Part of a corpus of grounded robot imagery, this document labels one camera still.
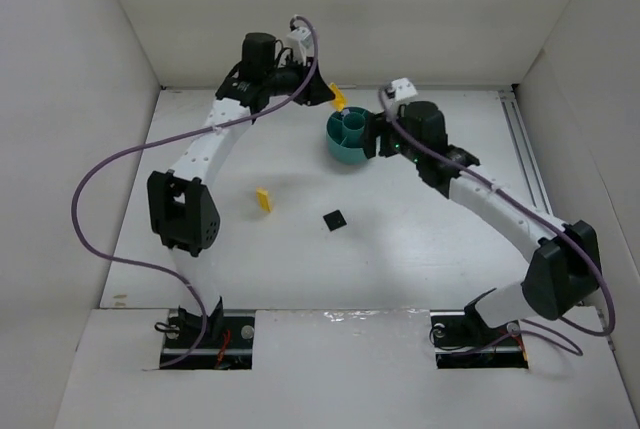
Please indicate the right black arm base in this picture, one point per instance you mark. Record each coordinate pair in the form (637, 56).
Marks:
(462, 343)

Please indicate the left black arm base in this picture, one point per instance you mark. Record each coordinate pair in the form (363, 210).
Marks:
(231, 350)

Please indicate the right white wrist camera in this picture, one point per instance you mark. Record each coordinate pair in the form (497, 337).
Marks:
(402, 89)

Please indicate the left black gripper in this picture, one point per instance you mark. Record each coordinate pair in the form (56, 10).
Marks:
(310, 87)

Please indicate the teal round divided container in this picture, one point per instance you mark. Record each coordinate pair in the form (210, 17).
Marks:
(344, 136)

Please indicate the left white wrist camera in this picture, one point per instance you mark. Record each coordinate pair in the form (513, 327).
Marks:
(300, 40)

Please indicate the black flat lego plate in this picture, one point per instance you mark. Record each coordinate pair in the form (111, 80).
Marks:
(334, 220)

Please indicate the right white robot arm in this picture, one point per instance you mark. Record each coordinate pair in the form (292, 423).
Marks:
(563, 259)

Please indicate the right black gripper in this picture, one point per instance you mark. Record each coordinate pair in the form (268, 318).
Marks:
(381, 134)

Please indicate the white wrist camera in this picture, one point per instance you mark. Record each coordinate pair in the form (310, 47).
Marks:
(300, 40)
(402, 89)

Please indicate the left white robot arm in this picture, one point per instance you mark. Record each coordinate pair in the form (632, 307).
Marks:
(182, 211)

